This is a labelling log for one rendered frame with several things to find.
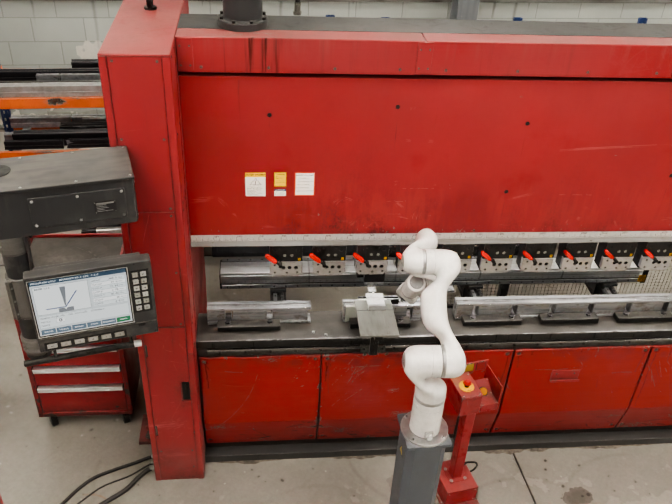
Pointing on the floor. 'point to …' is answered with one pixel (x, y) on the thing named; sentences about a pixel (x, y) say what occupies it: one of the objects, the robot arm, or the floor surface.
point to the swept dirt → (482, 451)
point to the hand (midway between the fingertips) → (403, 298)
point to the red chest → (124, 394)
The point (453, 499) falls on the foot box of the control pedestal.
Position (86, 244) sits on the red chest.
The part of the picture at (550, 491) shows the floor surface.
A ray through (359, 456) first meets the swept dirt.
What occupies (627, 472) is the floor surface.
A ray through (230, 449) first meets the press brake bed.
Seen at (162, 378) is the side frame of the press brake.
